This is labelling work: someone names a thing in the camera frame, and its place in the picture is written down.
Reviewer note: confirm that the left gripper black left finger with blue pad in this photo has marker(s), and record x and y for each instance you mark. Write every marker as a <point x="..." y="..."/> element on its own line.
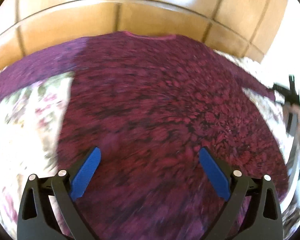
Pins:
<point x="36" y="219"/>

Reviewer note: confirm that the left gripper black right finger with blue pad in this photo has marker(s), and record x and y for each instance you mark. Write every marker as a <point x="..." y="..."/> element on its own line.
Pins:
<point x="262" y="219"/>

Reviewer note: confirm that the glossy wooden bed headboard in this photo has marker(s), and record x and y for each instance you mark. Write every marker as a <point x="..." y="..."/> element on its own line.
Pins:
<point x="243" y="28"/>

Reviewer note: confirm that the maroon floral long-sleeve top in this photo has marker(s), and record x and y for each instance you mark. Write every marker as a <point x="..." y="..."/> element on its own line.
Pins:
<point x="150" y="104"/>

